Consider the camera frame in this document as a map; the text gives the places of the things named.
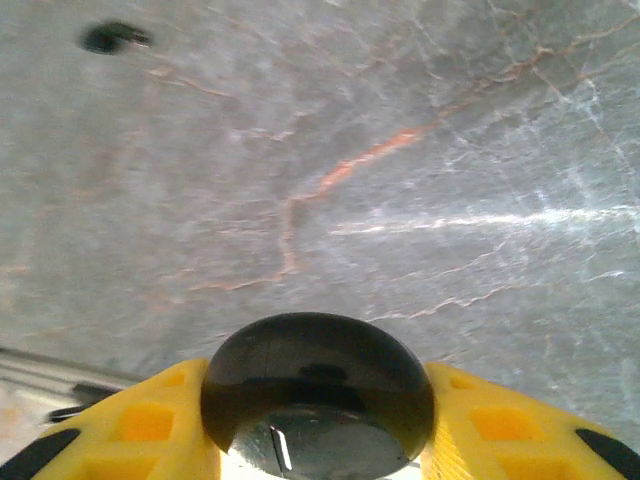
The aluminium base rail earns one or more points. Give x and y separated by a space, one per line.
40 370

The tiny black screw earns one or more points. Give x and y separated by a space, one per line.
102 39

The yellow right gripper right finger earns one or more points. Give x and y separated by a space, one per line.
500 425

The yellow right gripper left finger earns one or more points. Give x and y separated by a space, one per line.
145 425

